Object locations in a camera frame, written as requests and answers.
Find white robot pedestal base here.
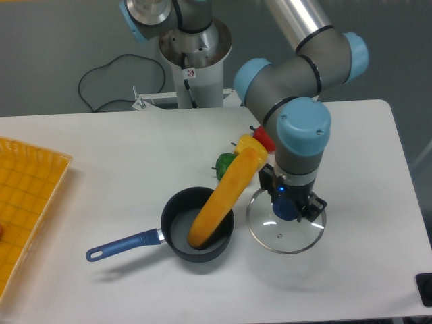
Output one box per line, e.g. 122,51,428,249
133,13,232,109

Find dark pot with blue handle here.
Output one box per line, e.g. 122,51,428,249
86,187,234,263

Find green toy bell pepper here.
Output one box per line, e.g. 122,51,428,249
212,153,236,181

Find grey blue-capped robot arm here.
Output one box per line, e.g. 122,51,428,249
119,1,369,221

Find yellow plastic basket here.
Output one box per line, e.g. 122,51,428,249
1,137,73,298

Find glass lid with blue knob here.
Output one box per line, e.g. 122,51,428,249
246,189,327,254

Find black cable on floor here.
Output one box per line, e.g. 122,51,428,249
78,53,166,113

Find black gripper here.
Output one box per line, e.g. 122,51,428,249
258,163,327,223

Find red toy bell pepper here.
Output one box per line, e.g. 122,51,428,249
250,126,276,153

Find yellow toy bell pepper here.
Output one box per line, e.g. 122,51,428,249
232,134,268,171

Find long yellow toy bread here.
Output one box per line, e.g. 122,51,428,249
187,148,259,249

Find black object at table corner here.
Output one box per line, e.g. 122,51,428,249
415,273,432,307

